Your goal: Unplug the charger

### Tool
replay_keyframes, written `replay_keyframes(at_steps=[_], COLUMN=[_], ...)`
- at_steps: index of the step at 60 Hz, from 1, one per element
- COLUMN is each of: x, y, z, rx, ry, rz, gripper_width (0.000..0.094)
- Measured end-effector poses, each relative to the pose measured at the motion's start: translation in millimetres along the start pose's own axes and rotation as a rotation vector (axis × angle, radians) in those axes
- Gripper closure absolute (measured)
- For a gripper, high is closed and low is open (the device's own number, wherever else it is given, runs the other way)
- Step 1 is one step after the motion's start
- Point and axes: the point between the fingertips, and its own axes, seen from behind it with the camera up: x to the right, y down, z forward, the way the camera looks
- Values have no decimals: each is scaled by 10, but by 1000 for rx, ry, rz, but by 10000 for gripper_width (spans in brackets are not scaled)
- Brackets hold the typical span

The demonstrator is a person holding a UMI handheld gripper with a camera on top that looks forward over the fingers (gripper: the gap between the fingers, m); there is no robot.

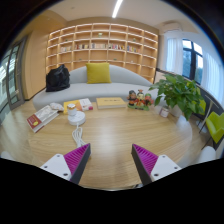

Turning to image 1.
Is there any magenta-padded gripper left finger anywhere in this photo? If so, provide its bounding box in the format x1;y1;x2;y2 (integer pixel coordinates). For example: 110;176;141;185
39;143;92;185

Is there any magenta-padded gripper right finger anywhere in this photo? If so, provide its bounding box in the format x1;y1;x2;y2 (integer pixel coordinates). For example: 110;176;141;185
130;143;183;186

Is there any white charger with gold band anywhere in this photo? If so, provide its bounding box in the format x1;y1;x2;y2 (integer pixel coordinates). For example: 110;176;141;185
67;103;78;117

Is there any round white power strip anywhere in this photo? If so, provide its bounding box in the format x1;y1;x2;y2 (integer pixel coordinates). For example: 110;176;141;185
67;110;87;127

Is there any red and white book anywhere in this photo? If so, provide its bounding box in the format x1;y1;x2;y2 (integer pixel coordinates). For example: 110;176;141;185
26;104;60;134

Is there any small pink jar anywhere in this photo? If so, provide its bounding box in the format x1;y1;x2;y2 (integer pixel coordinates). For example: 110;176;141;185
159;106;170;118

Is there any orange and white book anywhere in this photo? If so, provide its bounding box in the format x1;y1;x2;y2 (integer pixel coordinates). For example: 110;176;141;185
63;97;94;115

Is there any green chair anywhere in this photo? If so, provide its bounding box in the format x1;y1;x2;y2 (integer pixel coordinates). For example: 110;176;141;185
198;99;224;151

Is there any colourful figurine group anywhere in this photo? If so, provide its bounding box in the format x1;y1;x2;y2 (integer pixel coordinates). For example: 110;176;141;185
126;88;155;112

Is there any potted green plant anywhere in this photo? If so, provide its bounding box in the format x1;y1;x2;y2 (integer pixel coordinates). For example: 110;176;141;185
148;73;207;122

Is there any grey curved sofa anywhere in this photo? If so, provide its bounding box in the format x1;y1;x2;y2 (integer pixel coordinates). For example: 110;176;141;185
32;64;168;112

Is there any yellow hardcover book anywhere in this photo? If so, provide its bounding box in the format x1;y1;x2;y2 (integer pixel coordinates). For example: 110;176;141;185
95;96;128;110

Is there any black bag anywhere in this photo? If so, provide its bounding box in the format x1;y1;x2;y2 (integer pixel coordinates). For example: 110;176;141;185
45;64;71;93

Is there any grey framed glass door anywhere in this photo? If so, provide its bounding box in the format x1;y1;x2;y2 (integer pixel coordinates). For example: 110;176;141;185
0;34;28;124

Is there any yellow cushion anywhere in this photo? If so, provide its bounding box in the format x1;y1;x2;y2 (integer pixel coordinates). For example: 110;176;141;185
85;62;113;85

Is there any white sheer curtain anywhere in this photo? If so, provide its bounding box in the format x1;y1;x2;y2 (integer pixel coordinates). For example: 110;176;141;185
201;53;224;104
165;36;184;76

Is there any dark framed window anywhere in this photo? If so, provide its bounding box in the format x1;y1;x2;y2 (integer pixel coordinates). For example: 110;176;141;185
181;38;205;86

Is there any wooden shelf unit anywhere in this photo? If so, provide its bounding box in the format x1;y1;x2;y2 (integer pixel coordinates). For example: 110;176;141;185
45;22;160;84

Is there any white air conditioner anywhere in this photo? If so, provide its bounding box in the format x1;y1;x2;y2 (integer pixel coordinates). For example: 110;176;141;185
162;21;184;34

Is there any long ceiling light strip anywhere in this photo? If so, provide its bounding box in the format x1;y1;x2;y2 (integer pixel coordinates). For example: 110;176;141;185
111;0;124;19

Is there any white power strip cable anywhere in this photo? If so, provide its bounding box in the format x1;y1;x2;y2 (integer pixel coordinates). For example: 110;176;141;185
71;123;88;149

